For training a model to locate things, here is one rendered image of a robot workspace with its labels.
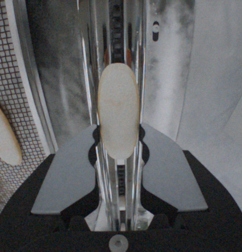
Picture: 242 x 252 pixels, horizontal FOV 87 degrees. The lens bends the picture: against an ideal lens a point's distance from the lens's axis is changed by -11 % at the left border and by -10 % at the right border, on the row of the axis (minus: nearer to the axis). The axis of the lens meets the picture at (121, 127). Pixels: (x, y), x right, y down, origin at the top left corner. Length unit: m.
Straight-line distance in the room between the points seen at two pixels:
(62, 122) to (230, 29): 0.31
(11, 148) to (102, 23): 0.19
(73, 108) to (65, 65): 0.07
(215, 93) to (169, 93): 0.11
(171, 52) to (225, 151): 0.26
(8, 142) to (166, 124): 0.22
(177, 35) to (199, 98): 0.12
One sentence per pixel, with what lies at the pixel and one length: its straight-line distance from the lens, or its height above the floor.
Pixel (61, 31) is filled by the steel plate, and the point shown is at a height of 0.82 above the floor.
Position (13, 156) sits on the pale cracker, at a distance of 0.23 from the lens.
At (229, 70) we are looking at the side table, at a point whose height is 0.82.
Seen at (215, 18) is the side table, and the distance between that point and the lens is 0.27.
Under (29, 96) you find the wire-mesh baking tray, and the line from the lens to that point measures 0.19.
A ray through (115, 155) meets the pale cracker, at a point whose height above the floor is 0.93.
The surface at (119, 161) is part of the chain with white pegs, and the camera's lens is 0.24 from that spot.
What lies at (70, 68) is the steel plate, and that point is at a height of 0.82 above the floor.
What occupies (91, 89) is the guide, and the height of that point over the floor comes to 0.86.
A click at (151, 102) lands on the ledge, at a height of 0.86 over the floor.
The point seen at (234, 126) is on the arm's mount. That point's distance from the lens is 0.31.
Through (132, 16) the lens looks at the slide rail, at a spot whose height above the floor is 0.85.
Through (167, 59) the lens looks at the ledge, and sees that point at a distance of 0.19.
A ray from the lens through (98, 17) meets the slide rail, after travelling 0.20.
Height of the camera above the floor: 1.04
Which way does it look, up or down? 61 degrees down
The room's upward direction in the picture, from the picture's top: 178 degrees clockwise
